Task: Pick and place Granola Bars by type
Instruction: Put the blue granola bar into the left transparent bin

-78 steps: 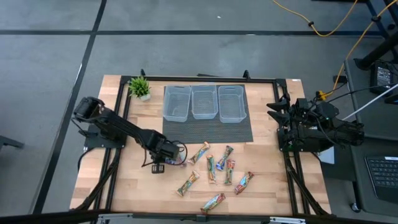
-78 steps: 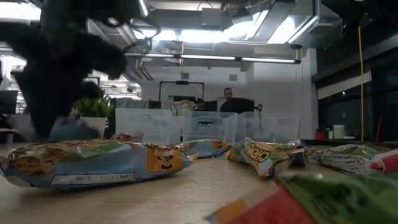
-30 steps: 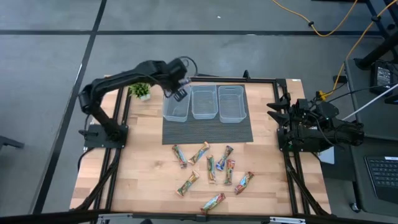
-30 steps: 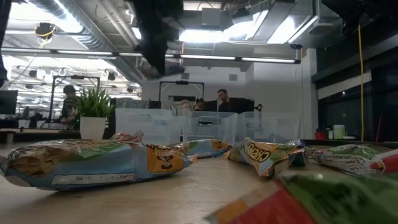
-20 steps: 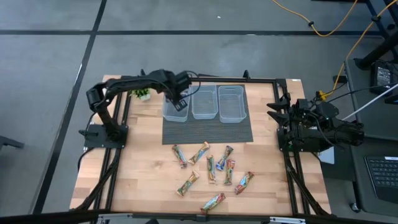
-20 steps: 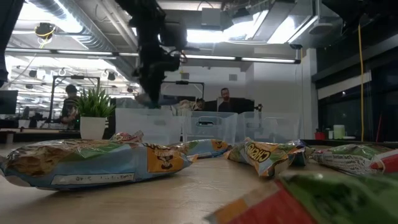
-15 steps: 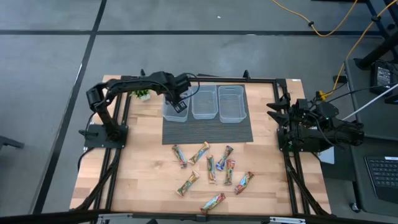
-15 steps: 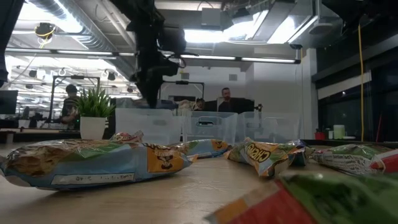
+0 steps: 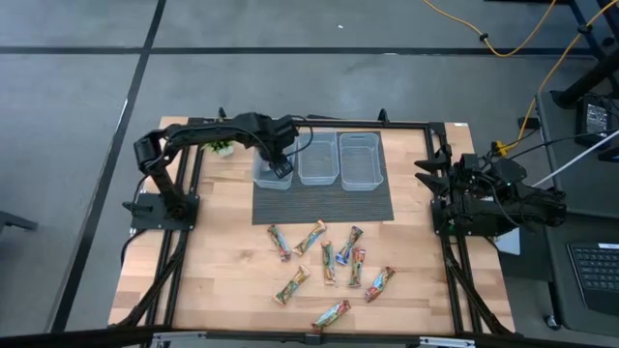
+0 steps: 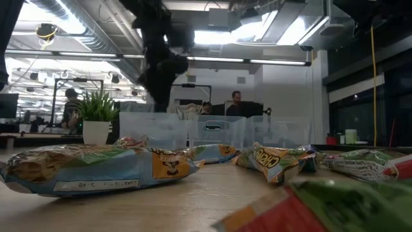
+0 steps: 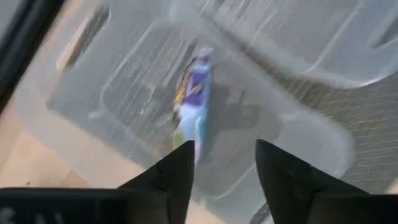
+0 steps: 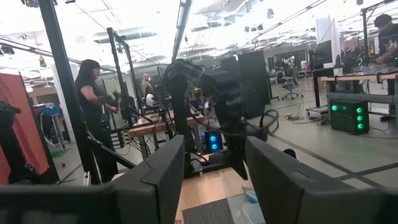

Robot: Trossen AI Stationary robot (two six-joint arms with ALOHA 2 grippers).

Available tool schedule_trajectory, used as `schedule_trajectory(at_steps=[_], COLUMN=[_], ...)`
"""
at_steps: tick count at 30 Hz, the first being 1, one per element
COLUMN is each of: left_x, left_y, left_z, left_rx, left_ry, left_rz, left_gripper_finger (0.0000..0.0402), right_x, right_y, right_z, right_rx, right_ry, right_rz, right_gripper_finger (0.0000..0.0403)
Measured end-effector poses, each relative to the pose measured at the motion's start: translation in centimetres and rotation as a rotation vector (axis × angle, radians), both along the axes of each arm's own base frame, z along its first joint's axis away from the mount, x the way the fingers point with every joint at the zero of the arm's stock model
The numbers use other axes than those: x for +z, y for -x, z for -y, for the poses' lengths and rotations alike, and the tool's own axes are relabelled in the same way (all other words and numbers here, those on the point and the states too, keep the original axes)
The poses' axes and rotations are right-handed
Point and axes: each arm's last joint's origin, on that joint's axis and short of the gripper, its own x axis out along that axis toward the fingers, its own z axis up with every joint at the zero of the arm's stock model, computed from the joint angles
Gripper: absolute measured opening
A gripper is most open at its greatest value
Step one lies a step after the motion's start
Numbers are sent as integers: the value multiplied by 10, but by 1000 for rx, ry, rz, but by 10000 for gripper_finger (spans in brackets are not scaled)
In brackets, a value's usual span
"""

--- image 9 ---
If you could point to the blue-wrapped granola bar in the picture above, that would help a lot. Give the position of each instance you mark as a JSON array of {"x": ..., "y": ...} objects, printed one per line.
[{"x": 349, "y": 245}]

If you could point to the green snack packet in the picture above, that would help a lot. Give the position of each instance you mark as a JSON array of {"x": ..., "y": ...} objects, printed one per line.
[{"x": 357, "y": 267}]

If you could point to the white frame bracket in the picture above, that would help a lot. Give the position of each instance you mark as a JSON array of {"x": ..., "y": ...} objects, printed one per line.
[
  {"x": 447, "y": 342},
  {"x": 179, "y": 340}
]

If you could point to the multicoloured granola bar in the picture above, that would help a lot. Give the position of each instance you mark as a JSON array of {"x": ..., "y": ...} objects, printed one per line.
[{"x": 279, "y": 242}]

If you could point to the dark grey side desk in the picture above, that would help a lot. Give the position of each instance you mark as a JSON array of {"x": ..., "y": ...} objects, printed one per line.
[{"x": 561, "y": 203}]

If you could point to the black aluminium table frame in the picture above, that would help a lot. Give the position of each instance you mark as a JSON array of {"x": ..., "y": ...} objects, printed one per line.
[{"x": 452, "y": 290}]

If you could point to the clear plastic bin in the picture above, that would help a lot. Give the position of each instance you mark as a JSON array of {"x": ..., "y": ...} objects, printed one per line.
[
  {"x": 263, "y": 181},
  {"x": 360, "y": 164},
  {"x": 318, "y": 164}
]

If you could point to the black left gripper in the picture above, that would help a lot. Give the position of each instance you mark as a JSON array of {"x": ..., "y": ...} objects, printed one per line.
[{"x": 278, "y": 135}]

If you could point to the green plant in white pot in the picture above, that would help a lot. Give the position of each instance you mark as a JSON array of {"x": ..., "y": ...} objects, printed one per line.
[{"x": 220, "y": 146}]

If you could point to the grey woven placemat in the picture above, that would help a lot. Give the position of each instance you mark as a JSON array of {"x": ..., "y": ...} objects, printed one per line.
[{"x": 319, "y": 208}]

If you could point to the black frame clamp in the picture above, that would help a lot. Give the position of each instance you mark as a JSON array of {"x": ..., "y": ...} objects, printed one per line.
[
  {"x": 383, "y": 115},
  {"x": 222, "y": 114}
]

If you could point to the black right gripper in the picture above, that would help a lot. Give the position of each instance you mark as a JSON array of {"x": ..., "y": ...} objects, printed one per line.
[{"x": 464, "y": 181}]

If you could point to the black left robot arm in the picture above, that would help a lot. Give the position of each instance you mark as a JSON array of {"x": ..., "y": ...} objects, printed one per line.
[{"x": 167, "y": 191}]

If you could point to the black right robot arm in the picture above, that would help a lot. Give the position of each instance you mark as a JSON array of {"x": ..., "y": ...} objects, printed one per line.
[{"x": 532, "y": 208}]

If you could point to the orange-blue granola bar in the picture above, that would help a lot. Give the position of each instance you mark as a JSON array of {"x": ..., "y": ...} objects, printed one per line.
[
  {"x": 292, "y": 284},
  {"x": 309, "y": 237}
]

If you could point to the black keyboard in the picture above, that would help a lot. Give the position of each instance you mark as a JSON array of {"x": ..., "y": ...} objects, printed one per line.
[{"x": 597, "y": 275}]

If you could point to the black power adapter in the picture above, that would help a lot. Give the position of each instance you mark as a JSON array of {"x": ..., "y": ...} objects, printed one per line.
[{"x": 595, "y": 118}]

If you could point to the grey chair base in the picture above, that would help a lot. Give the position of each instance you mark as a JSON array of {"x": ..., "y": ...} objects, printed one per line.
[{"x": 14, "y": 221}]

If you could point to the black stand leg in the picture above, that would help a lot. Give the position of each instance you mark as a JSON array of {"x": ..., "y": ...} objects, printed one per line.
[{"x": 590, "y": 77}]

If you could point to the small crumpled snack bag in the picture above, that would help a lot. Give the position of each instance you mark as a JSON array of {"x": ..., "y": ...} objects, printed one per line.
[{"x": 329, "y": 262}]

